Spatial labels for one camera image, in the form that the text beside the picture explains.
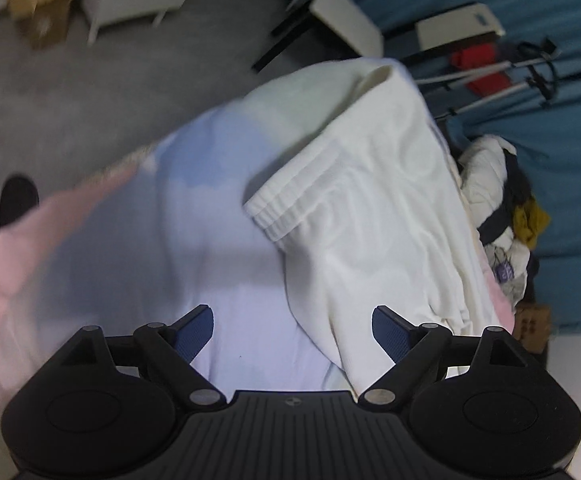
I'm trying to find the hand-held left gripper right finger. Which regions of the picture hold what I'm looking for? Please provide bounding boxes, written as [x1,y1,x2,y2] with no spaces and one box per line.
[357,304,538,408]

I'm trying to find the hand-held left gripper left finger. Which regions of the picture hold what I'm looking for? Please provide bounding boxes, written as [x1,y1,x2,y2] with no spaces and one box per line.
[50,304,227,411]

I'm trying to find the white pants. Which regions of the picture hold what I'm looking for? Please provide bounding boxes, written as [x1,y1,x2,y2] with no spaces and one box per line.
[243,57,501,396]

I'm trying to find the pile of clothes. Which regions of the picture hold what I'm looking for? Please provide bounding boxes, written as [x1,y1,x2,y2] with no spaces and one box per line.
[457,135,531,311]

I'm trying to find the pastel duvet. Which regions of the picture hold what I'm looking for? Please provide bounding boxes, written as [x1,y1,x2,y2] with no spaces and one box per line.
[0,75,518,396]

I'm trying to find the cream garment with purple band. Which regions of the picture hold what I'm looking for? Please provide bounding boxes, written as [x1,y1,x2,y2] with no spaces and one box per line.
[490,255,516,286]

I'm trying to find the brown paper bag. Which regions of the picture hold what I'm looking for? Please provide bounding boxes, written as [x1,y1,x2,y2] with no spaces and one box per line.
[513,304,553,356]

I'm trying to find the grey garment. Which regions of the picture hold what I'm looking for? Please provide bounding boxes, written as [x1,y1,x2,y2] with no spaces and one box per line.
[513,252,541,306]

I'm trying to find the mustard yellow garment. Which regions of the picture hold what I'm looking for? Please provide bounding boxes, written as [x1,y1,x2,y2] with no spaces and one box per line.
[513,197,552,248]

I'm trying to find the black garment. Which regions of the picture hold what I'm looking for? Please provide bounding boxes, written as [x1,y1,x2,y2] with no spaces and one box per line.
[477,152,531,248]

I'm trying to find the black slipper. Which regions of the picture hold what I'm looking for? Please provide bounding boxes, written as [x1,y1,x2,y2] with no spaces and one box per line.
[0,175,40,233]

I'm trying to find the garment steamer stand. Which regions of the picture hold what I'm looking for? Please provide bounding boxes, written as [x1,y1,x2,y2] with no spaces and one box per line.
[415,40,563,121]

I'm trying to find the red garment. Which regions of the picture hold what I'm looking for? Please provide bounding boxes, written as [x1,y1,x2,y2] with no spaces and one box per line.
[450,44,513,96]

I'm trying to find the black and white chair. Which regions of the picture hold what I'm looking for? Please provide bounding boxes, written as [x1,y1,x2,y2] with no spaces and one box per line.
[253,0,506,72]

